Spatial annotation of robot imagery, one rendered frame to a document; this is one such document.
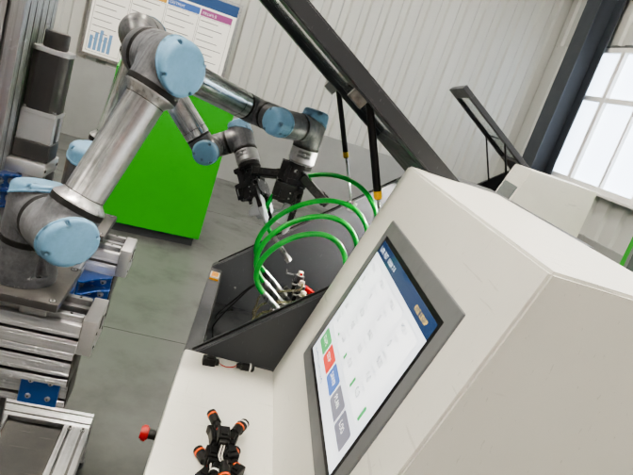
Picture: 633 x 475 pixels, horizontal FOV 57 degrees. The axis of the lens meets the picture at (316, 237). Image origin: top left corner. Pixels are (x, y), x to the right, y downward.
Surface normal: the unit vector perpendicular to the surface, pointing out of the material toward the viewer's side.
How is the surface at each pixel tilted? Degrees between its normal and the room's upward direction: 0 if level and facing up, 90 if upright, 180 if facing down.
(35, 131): 90
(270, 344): 90
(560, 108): 90
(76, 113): 90
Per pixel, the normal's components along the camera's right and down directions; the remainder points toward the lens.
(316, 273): 0.07, 0.28
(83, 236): 0.61, 0.50
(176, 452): 0.31, -0.92
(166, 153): 0.27, 0.33
